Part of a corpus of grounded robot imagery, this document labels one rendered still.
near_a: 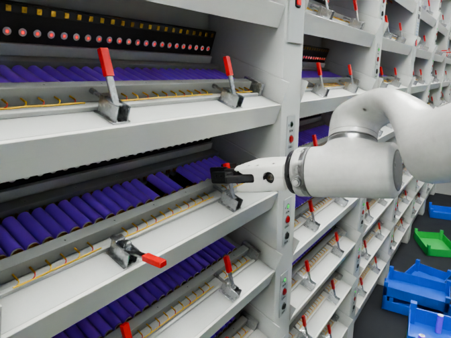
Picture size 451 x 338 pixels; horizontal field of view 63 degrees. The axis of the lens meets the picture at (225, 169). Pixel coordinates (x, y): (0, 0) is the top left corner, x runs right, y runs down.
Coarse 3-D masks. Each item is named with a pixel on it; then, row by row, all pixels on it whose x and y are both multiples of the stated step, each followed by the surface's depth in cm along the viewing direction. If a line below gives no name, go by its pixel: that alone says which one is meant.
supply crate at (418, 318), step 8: (416, 304) 122; (416, 312) 124; (424, 312) 123; (432, 312) 122; (408, 320) 121; (416, 320) 125; (424, 320) 124; (432, 320) 122; (448, 320) 120; (408, 328) 114; (416, 328) 122; (424, 328) 122; (432, 328) 122; (448, 328) 121; (408, 336) 108; (416, 336) 118; (432, 336) 118; (440, 336) 118; (448, 336) 118
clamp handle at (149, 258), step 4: (128, 244) 51; (124, 248) 52; (128, 248) 52; (132, 248) 52; (128, 252) 51; (132, 252) 51; (136, 252) 51; (140, 252) 51; (136, 256) 50; (140, 256) 50; (144, 256) 49; (148, 256) 49; (152, 256) 49; (156, 256) 49; (144, 260) 49; (148, 260) 49; (152, 260) 48; (156, 260) 48; (160, 260) 48; (164, 260) 48; (152, 264) 48; (156, 264) 48; (160, 264) 48; (164, 264) 48
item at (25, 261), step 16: (176, 192) 68; (192, 192) 69; (208, 192) 75; (144, 208) 61; (160, 208) 63; (96, 224) 54; (112, 224) 55; (128, 224) 58; (64, 240) 49; (80, 240) 50; (96, 240) 53; (16, 256) 45; (32, 256) 45; (48, 256) 47; (64, 256) 50; (0, 272) 42; (16, 272) 44; (48, 272) 46
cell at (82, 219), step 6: (60, 204) 57; (66, 204) 57; (66, 210) 56; (72, 210) 56; (78, 210) 56; (72, 216) 55; (78, 216) 55; (84, 216) 55; (78, 222) 55; (84, 222) 54; (90, 222) 55
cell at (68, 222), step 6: (54, 204) 56; (48, 210) 55; (54, 210) 55; (60, 210) 55; (54, 216) 54; (60, 216) 54; (66, 216) 54; (60, 222) 53; (66, 222) 53; (72, 222) 53; (66, 228) 53; (72, 228) 53
